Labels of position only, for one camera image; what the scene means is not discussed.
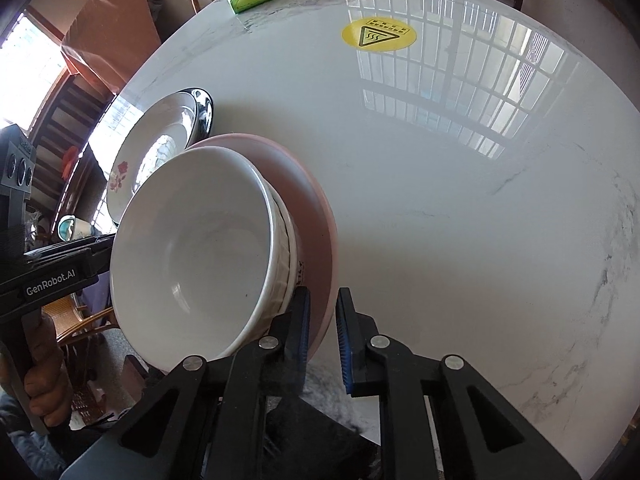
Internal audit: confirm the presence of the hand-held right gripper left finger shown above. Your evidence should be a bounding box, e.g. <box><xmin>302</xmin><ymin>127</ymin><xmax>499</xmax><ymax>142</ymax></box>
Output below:
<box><xmin>60</xmin><ymin>286</ymin><xmax>312</xmax><ymax>480</ymax></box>

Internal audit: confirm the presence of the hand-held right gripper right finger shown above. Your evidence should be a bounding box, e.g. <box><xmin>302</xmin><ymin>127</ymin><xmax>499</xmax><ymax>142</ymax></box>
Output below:
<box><xmin>335</xmin><ymin>287</ymin><xmax>586</xmax><ymax>480</ymax></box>

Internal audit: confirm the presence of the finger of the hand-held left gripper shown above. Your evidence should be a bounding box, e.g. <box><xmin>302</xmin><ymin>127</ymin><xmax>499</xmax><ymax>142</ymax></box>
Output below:
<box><xmin>24</xmin><ymin>232</ymin><xmax>119</xmax><ymax>262</ymax></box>

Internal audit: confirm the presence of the white floral plate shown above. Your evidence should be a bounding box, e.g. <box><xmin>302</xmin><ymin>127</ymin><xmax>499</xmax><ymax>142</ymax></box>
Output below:
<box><xmin>105</xmin><ymin>91</ymin><xmax>202</xmax><ymax>222</ymax></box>

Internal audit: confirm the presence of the pink plate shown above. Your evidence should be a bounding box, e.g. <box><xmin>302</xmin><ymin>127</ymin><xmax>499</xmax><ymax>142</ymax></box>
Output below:
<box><xmin>119</xmin><ymin>133</ymin><xmax>337</xmax><ymax>377</ymax></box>

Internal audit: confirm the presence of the white ribbed rabbit bowl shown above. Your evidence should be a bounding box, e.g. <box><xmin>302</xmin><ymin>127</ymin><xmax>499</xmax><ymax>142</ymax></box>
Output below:
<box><xmin>109</xmin><ymin>145</ymin><xmax>282</xmax><ymax>362</ymax></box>

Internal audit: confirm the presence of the dark blue patterned plate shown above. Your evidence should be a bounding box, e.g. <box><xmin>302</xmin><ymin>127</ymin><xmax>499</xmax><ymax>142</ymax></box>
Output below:
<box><xmin>111</xmin><ymin>87</ymin><xmax>215</xmax><ymax>227</ymax></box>

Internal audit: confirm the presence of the person's left hand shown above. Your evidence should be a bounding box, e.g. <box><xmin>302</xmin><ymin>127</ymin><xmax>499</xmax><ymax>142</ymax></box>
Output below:
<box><xmin>22</xmin><ymin>317</ymin><xmax>67</xmax><ymax>427</ymax></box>

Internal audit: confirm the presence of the teal mug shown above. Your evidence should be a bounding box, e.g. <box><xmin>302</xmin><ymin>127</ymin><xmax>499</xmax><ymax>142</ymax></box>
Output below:
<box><xmin>56</xmin><ymin>214</ymin><xmax>92</xmax><ymax>242</ymax></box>

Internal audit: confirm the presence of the wicker chair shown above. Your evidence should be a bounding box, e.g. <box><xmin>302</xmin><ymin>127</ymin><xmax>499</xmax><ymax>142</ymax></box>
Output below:
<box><xmin>41</xmin><ymin>294</ymin><xmax>122</xmax><ymax>347</ymax></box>

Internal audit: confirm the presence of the small orange object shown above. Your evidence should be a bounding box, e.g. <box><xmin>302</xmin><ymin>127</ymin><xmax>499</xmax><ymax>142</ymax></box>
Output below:
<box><xmin>61</xmin><ymin>145</ymin><xmax>82</xmax><ymax>175</ymax></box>

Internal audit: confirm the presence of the dark cloth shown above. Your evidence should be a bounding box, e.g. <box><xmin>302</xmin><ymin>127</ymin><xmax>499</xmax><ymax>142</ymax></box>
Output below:
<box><xmin>262</xmin><ymin>394</ymin><xmax>382</xmax><ymax>480</ymax></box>

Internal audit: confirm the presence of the wooden bench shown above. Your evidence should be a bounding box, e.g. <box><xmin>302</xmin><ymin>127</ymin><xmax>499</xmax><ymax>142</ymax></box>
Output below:
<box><xmin>24</xmin><ymin>72</ymin><xmax>122</xmax><ymax>213</ymax></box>

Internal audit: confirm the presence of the wood-framed barred window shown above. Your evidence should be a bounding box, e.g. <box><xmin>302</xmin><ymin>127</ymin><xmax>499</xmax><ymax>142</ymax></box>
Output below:
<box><xmin>0</xmin><ymin>9</ymin><xmax>68</xmax><ymax>128</ymax></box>

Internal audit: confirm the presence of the orange covered furniture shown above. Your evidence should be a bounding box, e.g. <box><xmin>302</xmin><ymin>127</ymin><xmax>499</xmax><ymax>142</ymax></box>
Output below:
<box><xmin>60</xmin><ymin>0</ymin><xmax>162</xmax><ymax>95</ymax></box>

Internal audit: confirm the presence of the yellow round warning sticker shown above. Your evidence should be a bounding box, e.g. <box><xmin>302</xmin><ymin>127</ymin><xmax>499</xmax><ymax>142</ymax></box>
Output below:
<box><xmin>341</xmin><ymin>17</ymin><xmax>418</xmax><ymax>51</ymax></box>

